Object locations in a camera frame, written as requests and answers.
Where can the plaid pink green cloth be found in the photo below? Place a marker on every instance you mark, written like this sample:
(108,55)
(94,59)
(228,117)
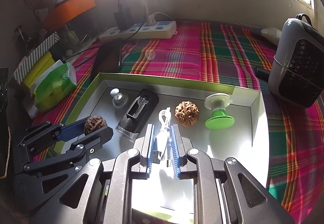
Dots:
(219,53)

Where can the striped grey box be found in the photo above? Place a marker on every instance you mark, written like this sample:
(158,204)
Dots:
(27,64)

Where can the green tissue pack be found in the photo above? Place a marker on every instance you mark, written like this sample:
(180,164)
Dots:
(55,84)

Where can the small silver knob stand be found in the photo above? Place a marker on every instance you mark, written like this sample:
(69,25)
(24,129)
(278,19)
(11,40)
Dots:
(119,98)

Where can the black charger with cable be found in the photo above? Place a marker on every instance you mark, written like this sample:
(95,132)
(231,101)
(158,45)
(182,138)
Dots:
(124,19)

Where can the black smartphone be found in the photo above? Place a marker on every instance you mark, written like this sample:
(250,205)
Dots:
(108,58)

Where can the white plug in strip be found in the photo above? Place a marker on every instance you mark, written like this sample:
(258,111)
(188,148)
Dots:
(151,18)

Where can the yellow cardboard box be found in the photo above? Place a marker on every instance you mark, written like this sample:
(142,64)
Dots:
(39,68)

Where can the grey portable fan heater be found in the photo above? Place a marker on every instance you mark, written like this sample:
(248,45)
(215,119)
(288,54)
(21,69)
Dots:
(297,71)

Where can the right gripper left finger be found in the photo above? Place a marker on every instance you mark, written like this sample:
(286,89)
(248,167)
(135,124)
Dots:
(147,151)

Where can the white power strip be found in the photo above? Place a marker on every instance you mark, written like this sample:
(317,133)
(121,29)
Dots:
(160,30)

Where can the green white spool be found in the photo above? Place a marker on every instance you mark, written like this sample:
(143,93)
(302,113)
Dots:
(217,103)

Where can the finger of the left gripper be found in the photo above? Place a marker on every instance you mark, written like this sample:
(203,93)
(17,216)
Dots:
(94,141)
(71,131)

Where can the dark brown walnut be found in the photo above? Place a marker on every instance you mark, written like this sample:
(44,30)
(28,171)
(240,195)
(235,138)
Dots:
(94,123)

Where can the white tube on cloth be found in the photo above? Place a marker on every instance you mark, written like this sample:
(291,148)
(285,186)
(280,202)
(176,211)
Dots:
(271,34)

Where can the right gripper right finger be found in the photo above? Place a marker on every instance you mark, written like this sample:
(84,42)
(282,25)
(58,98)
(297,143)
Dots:
(179,145)

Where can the orange tray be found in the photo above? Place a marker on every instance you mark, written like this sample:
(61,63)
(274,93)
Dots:
(65,13)

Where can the light brown walnut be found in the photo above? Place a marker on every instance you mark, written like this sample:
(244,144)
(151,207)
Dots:
(187,113)

